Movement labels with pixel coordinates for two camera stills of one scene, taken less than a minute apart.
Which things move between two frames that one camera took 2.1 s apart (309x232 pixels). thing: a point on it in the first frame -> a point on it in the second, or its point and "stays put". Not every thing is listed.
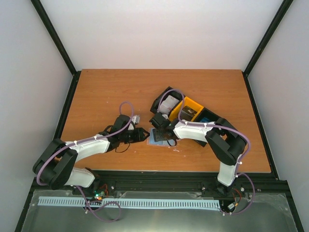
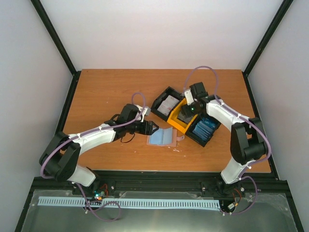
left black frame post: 61,47 stays put
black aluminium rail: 262,184 stays put
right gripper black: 157,137 -> 184,111
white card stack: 168,104 stays put
